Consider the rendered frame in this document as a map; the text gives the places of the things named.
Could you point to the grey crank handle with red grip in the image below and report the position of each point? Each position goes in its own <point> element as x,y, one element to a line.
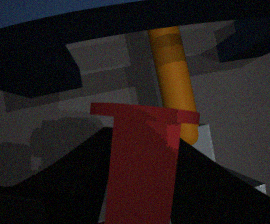
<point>143,158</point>

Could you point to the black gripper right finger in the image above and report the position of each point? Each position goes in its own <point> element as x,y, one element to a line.
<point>206,193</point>

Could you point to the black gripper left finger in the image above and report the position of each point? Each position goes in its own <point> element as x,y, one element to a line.
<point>71,191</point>

